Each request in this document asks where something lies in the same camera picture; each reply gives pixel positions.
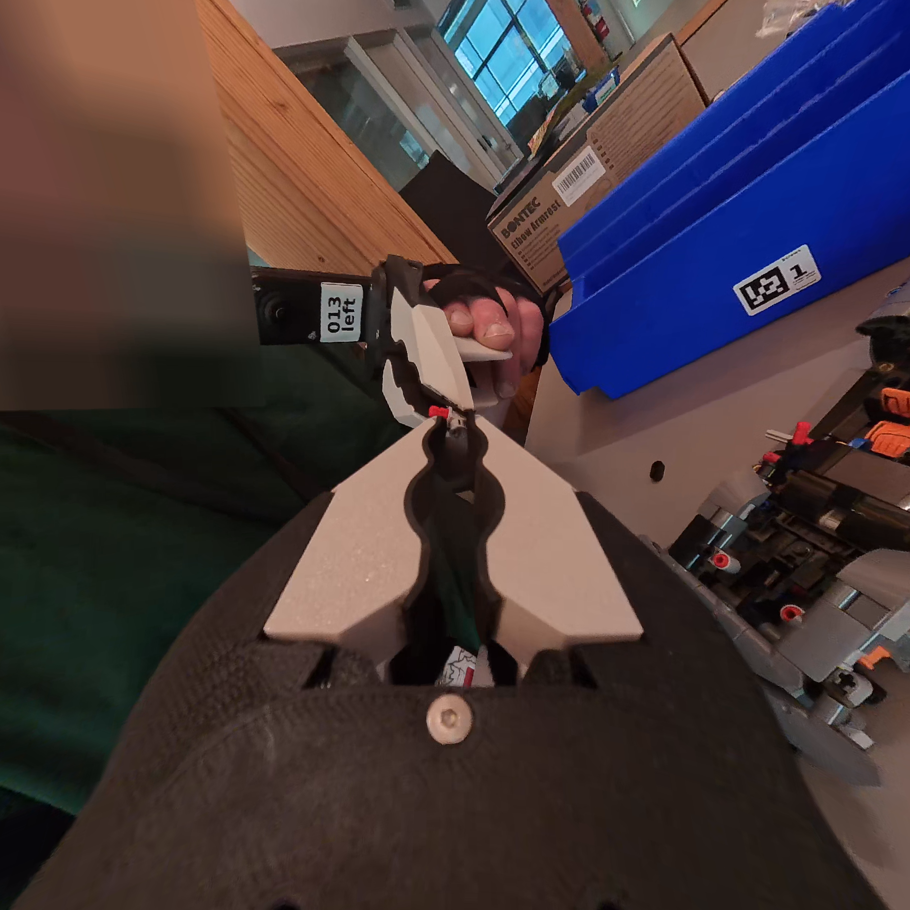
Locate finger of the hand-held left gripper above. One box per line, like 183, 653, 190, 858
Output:
382, 291, 438, 429
411, 307, 476, 415

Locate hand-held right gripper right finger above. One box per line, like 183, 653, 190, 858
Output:
468, 417, 644, 664

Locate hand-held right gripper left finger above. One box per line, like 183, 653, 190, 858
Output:
263, 417, 446, 667

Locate grey black lego vehicle model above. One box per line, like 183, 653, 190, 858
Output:
643, 281, 910, 788

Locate blue plastic bin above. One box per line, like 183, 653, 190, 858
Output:
549, 0, 910, 399

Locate person's left hand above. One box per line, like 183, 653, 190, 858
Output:
425, 281, 552, 399

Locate black flat case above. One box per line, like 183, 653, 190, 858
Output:
398, 148, 530, 267

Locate person's green clothing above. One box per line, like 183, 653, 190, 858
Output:
0, 340, 479, 819

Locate colourful printed box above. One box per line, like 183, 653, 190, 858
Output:
528, 63, 621, 154

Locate brown cardboard box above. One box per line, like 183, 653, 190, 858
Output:
487, 32, 712, 292

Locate large glass window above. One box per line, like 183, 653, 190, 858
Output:
435, 0, 578, 127

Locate crumpled clear plastic bags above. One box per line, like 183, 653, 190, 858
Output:
757, 0, 850, 38

